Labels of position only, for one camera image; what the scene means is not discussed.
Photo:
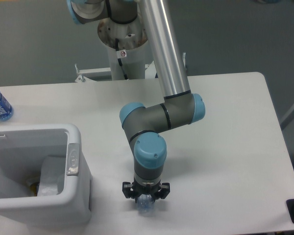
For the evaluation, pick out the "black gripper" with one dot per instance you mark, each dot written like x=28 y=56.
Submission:
x=134 y=190

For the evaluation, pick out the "crushed clear plastic bottle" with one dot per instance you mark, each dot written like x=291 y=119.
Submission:
x=145 y=204

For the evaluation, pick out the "white plastic wrapper bag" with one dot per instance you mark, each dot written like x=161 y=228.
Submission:
x=52 y=176

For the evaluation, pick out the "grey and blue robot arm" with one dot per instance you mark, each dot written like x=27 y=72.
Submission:
x=143 y=125

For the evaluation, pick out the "white plastic trash can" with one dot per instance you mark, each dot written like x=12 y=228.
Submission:
x=22 y=152

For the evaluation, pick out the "trash items inside bin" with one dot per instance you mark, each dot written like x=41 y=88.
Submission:
x=33 y=184

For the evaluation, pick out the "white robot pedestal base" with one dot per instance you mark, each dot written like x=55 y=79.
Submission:
x=126 y=45

